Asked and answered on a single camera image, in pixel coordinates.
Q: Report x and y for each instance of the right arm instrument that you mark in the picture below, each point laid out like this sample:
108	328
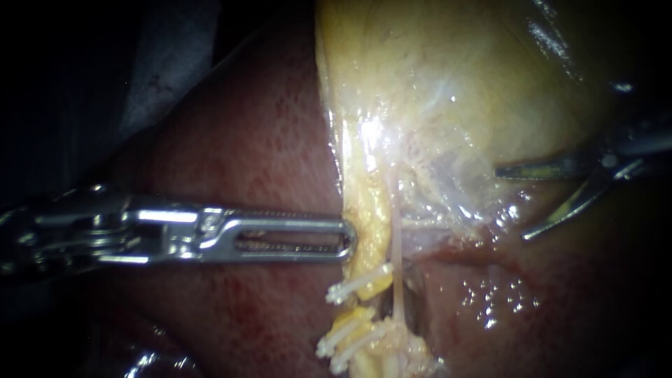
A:
643	144

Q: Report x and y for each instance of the dark red liver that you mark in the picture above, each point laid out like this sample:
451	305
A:
247	152

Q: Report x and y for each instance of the right arm instrument jaw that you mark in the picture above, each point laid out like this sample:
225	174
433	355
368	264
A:
551	170
564	210

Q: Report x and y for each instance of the white clip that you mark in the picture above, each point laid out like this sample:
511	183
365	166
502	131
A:
357	284
357	353
341	338

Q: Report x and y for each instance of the left arm instrument jaw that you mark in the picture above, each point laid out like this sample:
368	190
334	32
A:
294	256
283	214

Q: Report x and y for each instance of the pale fatty tissue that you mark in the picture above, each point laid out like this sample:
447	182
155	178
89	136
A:
407	344
451	173

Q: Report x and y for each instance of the left arm instrument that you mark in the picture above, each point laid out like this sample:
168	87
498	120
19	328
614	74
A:
121	231

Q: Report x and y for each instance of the gallbladder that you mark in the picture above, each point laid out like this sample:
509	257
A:
462	68

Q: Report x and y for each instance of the white cloth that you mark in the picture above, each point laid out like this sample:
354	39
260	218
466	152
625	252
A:
168	63

